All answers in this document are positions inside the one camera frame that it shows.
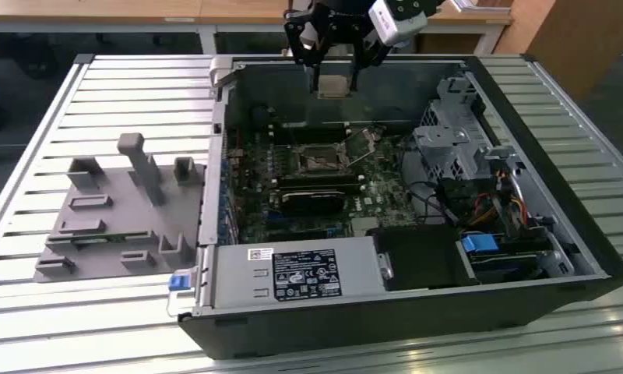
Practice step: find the silver metal drive cage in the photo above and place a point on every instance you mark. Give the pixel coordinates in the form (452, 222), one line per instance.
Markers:
(441, 156)

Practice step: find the black graphics card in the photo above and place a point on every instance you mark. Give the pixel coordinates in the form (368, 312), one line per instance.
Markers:
(312, 202)

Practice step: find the silver chipset heat sink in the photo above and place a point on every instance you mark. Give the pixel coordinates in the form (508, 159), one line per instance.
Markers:
(365, 226)

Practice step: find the wooden cabinet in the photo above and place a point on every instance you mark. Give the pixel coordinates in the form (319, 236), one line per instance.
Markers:
(577, 39)

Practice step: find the black open PC case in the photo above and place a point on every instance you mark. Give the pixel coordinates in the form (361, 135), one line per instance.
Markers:
(343, 335)

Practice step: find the white book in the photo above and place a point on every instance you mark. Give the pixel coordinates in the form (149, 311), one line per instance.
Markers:
(462, 3)

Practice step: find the square silver CPU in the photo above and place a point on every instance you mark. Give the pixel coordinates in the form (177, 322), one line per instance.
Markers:
(335, 85)

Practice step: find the black hard disk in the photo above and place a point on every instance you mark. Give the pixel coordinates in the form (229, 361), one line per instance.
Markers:
(498, 269)

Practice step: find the wooden desk white frame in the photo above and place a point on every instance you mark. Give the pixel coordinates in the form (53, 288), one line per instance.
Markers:
(83, 9)

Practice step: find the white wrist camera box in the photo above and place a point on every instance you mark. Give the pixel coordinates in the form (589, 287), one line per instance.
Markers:
(394, 23)

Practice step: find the blue case latch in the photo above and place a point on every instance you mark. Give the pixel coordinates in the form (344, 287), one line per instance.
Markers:
(179, 283)

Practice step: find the black installed RAM stick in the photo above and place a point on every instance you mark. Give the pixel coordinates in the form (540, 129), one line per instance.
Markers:
(317, 181)

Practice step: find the green motherboard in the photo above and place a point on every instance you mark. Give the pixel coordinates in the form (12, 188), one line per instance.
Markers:
(384, 183)

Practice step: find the black plastic bay shroud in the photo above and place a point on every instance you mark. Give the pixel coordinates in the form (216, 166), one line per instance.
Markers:
(421, 257)

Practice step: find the blue disk carrier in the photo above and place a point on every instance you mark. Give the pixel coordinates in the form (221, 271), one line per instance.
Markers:
(478, 245)

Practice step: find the silver power supply unit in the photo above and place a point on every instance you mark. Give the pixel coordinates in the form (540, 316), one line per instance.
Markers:
(233, 272)

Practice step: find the green RAM stick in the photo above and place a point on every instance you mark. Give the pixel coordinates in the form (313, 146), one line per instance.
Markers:
(116, 237)

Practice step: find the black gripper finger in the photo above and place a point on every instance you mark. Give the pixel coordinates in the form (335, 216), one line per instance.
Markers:
(304, 43)
(374, 50)

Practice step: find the black CPU socket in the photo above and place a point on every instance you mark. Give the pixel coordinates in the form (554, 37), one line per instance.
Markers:
(323, 159)

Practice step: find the grey plastic parts rack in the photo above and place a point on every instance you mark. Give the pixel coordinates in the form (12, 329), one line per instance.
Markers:
(119, 218)

